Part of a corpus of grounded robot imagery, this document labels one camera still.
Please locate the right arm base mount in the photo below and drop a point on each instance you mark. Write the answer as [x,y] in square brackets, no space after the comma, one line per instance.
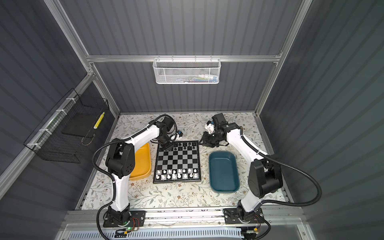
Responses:
[235,216]

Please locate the black foam pad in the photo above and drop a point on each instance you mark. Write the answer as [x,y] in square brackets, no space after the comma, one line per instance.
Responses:
[80,125]

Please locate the yellow plastic tray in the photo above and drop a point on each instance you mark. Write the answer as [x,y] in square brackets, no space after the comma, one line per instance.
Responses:
[143,163]

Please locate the black white chess board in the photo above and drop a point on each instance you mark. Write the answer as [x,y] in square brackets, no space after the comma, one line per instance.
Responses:
[181,163]

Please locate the black wire mesh basket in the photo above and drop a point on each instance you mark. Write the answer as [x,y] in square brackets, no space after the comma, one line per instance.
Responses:
[48,142]

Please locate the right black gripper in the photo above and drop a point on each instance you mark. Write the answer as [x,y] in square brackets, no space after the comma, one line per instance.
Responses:
[206,140]

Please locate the teal plastic tray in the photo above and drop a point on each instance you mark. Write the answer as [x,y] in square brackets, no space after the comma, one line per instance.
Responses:
[223,172]

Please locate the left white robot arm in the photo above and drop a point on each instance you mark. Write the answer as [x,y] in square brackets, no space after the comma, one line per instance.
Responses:
[121,161]

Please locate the markers in white basket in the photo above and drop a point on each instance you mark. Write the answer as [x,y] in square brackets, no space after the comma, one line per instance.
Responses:
[200,79]

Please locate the white wire mesh basket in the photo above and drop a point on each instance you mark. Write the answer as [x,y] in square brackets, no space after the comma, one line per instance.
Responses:
[168,73]

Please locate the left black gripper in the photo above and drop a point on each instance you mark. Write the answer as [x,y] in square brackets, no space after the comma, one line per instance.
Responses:
[166,147]

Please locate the yellow marker pen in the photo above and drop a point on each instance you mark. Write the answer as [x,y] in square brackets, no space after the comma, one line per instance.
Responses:
[99,120]

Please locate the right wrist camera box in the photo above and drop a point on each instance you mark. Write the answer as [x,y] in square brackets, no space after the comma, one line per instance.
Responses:
[217,121]

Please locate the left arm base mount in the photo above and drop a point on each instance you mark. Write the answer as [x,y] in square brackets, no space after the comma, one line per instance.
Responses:
[114,219]

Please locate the aluminium front rail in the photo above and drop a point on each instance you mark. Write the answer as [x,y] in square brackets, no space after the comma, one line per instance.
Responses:
[186,218]

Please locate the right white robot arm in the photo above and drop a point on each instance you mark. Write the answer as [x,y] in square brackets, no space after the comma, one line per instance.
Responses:
[264,178]

